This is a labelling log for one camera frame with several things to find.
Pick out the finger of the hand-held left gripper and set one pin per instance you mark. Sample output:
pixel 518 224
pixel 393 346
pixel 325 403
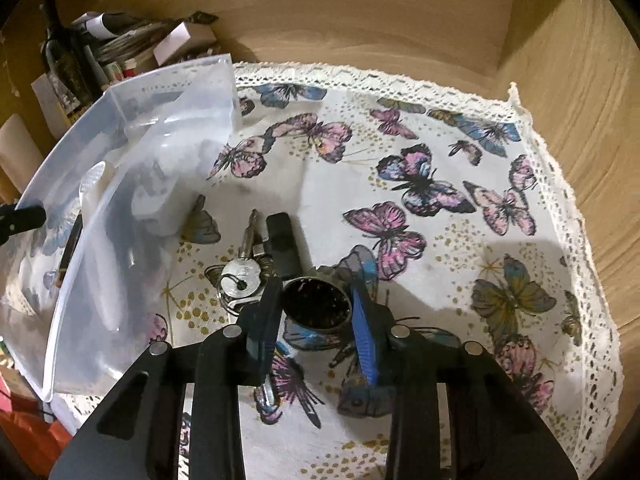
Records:
pixel 22 219

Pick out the stack of magazines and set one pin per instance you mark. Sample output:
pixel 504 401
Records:
pixel 135 35

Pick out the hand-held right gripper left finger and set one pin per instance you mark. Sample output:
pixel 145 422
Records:
pixel 265 310

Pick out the small white box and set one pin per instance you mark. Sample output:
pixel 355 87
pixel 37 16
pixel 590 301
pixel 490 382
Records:
pixel 172 42

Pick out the silver round-head key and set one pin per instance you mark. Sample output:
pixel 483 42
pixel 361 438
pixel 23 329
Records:
pixel 241 277

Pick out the dark wine bottle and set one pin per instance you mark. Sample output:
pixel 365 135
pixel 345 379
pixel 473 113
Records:
pixel 67 60

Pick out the red object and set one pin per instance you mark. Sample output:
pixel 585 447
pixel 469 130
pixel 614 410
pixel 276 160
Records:
pixel 30 430

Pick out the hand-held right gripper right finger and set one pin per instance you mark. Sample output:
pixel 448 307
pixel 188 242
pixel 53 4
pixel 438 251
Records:
pixel 362 340

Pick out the clear plastic container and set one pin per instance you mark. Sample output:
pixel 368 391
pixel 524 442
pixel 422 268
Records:
pixel 150 110

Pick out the beige cylinder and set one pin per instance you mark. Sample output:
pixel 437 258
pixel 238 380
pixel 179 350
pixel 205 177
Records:
pixel 17 152

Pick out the white paper card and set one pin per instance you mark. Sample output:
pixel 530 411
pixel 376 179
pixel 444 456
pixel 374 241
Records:
pixel 47 97

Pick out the black usb stick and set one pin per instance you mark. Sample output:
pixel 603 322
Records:
pixel 282 245

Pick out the white electric trimmer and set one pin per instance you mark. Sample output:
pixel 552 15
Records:
pixel 97 180

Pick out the butterfly print tablecloth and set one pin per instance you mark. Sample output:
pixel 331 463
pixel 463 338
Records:
pixel 450 270

